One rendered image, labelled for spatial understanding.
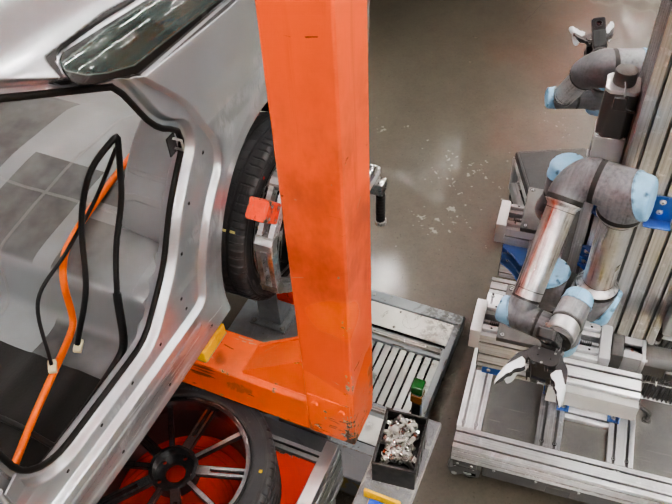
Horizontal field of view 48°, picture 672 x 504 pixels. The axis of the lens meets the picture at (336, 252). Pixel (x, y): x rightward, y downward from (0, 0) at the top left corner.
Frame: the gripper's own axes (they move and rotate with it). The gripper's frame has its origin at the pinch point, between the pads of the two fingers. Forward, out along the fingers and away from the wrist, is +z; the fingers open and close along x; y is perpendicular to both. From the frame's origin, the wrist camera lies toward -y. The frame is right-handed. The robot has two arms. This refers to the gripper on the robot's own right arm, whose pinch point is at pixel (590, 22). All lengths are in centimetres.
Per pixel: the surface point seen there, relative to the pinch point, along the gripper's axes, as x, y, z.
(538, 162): -14, 88, 29
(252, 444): -124, 57, -134
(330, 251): -82, -28, -133
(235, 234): -123, 7, -88
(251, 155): -116, -8, -68
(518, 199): -24, 106, 24
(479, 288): -47, 118, -21
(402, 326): -81, 106, -50
